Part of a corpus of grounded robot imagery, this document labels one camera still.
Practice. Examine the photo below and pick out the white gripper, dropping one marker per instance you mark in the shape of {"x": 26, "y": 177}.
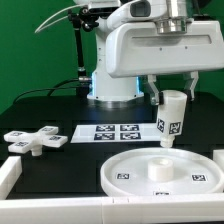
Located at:
{"x": 136, "y": 49}

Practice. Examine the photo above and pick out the white round table top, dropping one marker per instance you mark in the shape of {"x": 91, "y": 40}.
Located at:
{"x": 160, "y": 171}

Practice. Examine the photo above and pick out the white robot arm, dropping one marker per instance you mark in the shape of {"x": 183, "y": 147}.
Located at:
{"x": 109, "y": 90}

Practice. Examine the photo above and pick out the white marker tag plate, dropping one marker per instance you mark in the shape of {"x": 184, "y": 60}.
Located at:
{"x": 100, "y": 133}

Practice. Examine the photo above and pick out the white right fence block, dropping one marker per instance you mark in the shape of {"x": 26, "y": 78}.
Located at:
{"x": 218, "y": 158}

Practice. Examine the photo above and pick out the white fence block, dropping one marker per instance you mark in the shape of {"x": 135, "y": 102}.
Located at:
{"x": 9, "y": 174}
{"x": 218, "y": 158}

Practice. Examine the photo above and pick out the white front fence bar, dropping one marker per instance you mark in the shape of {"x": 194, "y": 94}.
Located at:
{"x": 115, "y": 210}

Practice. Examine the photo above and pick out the white cross-shaped table base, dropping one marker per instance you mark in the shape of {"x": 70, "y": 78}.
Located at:
{"x": 22, "y": 142}

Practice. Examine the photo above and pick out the white left fence block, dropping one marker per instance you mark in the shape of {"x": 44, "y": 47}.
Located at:
{"x": 9, "y": 174}

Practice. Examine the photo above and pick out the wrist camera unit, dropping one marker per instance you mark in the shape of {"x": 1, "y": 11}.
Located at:
{"x": 135, "y": 11}

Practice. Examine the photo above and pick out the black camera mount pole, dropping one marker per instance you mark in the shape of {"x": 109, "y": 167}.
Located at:
{"x": 79, "y": 43}

